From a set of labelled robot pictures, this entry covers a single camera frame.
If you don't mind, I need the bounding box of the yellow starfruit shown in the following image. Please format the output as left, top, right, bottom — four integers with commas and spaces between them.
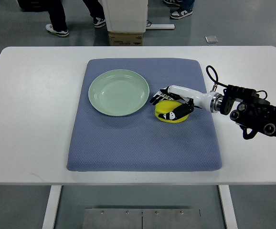
155, 100, 189, 123

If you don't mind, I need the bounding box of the grey floor socket plate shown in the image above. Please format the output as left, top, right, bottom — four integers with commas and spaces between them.
205, 36, 218, 44

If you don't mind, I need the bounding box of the left white table leg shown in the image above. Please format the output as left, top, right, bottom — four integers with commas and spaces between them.
42, 185, 62, 229

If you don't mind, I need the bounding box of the white floor rail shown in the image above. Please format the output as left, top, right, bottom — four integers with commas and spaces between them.
146, 24, 175, 30

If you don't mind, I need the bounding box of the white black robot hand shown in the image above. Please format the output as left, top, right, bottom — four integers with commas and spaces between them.
150, 85, 217, 120

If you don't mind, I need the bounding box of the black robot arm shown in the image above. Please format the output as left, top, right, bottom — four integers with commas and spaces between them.
206, 65, 276, 140

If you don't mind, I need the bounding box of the light green plate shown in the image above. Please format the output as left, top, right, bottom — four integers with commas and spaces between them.
88, 69, 149, 117

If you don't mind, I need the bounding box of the right white table leg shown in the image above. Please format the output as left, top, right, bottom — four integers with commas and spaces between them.
218, 185, 238, 229

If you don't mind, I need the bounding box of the white table leg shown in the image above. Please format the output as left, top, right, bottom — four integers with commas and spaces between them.
42, 185, 62, 229
218, 185, 238, 229

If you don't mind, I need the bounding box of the cardboard box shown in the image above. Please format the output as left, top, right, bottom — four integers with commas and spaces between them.
108, 32, 143, 46

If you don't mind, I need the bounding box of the metal base plate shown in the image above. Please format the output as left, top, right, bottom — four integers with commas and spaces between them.
83, 208, 202, 229

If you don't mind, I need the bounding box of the blue padded mat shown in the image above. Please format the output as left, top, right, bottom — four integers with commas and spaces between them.
67, 58, 222, 172

